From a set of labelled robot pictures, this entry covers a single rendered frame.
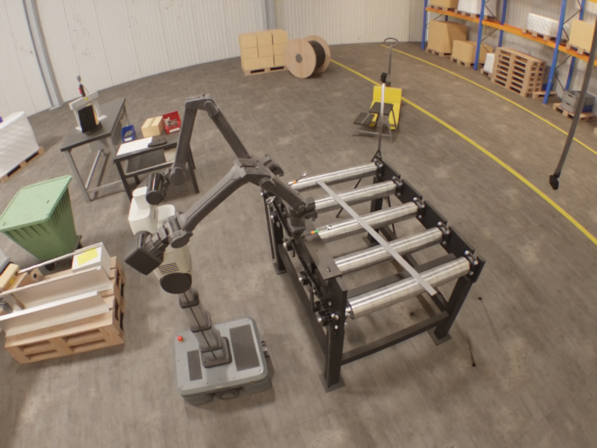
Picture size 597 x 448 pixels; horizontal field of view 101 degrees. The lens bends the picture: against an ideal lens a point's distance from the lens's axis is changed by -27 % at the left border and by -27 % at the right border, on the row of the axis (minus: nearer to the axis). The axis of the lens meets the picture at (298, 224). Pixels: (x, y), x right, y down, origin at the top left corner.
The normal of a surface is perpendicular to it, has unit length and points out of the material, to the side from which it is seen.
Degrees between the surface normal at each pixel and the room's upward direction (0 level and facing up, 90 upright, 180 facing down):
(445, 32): 90
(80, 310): 90
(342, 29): 90
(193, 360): 0
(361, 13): 90
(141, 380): 0
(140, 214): 0
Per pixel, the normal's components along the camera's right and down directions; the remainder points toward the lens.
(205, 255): -0.05, -0.76
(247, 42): 0.25, 0.62
